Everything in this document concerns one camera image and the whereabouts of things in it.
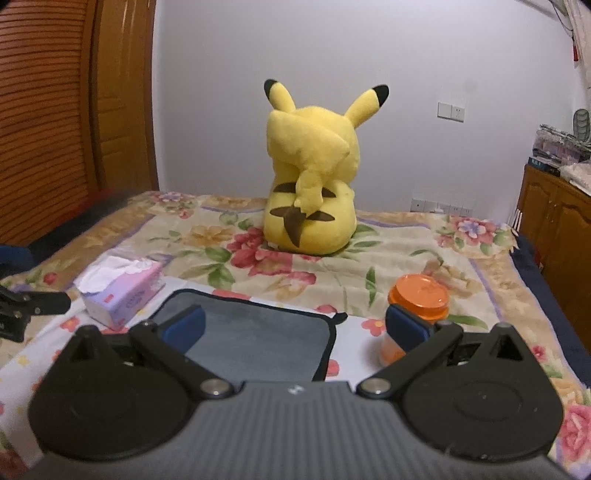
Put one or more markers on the grey towel with black trim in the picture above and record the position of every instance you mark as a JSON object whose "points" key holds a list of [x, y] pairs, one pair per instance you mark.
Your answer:
{"points": [[258, 337]]}

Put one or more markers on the navy bed sheet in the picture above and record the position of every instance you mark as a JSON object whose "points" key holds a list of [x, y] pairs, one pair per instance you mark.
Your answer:
{"points": [[554, 314]]}

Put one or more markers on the yellow plush toy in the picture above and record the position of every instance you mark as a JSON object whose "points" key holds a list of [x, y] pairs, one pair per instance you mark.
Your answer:
{"points": [[314, 184]]}

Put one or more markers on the hanging light curtain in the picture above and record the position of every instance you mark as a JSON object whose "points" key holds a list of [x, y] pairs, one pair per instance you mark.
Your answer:
{"points": [[579, 27]]}

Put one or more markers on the orange lidded plastic jar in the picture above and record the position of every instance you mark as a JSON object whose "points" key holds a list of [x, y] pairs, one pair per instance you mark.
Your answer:
{"points": [[422, 295]]}

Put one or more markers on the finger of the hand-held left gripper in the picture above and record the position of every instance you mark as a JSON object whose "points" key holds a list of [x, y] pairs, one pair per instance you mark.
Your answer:
{"points": [[11, 327], [41, 302]]}

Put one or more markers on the floral blanket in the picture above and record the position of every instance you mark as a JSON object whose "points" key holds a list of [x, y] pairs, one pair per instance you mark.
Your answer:
{"points": [[406, 249]]}

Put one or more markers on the white folded cloth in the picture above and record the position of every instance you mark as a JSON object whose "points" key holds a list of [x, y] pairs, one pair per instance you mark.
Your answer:
{"points": [[577, 177]]}

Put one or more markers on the white wall switch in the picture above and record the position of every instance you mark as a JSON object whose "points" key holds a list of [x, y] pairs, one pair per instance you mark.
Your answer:
{"points": [[451, 111]]}

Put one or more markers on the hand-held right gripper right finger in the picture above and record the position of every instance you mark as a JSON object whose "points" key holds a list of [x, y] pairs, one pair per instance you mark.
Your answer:
{"points": [[406, 330]]}

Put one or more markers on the pink tissue pack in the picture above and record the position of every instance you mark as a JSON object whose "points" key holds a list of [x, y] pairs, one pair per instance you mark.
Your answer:
{"points": [[122, 295]]}

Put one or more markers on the wooden wardrobe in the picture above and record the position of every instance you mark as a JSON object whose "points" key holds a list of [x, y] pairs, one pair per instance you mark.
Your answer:
{"points": [[51, 115]]}

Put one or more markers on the white wall socket row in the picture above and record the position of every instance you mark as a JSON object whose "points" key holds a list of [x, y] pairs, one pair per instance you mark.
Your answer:
{"points": [[442, 206]]}

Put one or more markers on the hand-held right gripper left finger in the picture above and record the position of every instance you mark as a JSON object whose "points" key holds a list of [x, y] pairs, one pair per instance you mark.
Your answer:
{"points": [[185, 325]]}

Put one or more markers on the wooden cabinet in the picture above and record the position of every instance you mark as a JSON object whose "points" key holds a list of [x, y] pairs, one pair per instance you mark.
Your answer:
{"points": [[554, 221]]}

